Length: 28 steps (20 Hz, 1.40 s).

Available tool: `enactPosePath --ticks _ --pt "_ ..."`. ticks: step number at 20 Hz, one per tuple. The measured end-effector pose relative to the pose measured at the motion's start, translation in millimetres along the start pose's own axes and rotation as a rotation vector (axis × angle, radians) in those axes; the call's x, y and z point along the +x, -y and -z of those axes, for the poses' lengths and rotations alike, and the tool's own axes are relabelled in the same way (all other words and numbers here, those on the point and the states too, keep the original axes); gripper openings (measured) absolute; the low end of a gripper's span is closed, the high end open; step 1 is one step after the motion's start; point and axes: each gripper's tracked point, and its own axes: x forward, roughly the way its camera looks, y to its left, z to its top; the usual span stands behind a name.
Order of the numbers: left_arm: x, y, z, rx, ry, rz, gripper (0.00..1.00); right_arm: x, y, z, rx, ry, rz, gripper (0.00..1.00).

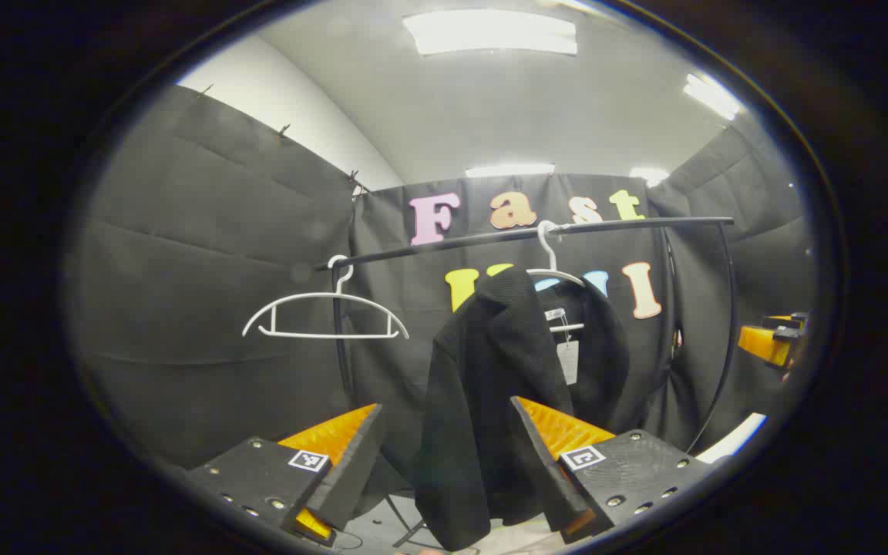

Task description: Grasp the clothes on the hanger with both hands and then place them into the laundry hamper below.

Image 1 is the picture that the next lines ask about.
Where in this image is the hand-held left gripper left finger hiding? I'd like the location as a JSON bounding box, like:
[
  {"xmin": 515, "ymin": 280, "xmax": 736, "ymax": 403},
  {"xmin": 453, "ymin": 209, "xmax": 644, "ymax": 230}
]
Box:
[{"xmin": 186, "ymin": 402, "xmax": 385, "ymax": 550}]

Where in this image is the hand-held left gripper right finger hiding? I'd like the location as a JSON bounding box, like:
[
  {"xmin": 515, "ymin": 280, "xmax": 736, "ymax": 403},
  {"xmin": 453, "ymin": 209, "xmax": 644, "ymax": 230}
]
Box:
[{"xmin": 509, "ymin": 395, "xmax": 716, "ymax": 546}]

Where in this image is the black knit jacket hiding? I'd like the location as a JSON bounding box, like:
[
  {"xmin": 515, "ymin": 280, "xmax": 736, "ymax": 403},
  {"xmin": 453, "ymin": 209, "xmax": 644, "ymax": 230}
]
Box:
[{"xmin": 413, "ymin": 266, "xmax": 631, "ymax": 552}]

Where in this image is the black metal clothes rack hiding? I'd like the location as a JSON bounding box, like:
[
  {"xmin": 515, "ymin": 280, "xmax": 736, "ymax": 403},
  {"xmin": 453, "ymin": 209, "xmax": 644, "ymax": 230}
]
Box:
[{"xmin": 313, "ymin": 216, "xmax": 738, "ymax": 548}]

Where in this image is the white plastic clothes hanger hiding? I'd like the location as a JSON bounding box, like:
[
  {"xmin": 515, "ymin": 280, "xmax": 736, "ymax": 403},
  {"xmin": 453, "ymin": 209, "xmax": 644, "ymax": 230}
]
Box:
[
  {"xmin": 525, "ymin": 220, "xmax": 590, "ymax": 334},
  {"xmin": 241, "ymin": 254, "xmax": 411, "ymax": 341}
]

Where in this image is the white panel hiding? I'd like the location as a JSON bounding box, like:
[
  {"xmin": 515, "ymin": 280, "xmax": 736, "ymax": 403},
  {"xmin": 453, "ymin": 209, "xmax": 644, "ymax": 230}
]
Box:
[{"xmin": 694, "ymin": 412, "xmax": 768, "ymax": 464}]

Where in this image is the white paper hang tag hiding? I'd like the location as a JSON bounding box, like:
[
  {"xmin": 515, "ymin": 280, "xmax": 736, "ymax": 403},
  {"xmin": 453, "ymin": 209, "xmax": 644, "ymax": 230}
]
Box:
[{"xmin": 555, "ymin": 339, "xmax": 580, "ymax": 386}]

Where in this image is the black backdrop cloth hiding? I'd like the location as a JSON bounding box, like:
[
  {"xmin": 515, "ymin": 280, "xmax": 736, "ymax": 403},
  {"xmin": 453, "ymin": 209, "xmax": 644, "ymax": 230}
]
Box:
[{"xmin": 66, "ymin": 85, "xmax": 819, "ymax": 471}]

